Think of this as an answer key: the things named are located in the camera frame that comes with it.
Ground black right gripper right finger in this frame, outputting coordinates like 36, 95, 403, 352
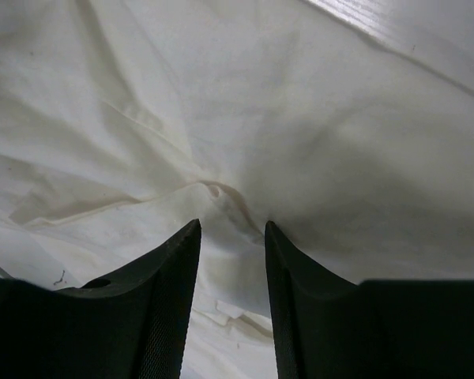
265, 222, 474, 378

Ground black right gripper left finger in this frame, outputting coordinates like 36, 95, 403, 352
0, 220, 201, 378

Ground cream t shirt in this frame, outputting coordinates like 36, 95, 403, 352
0, 1, 474, 378

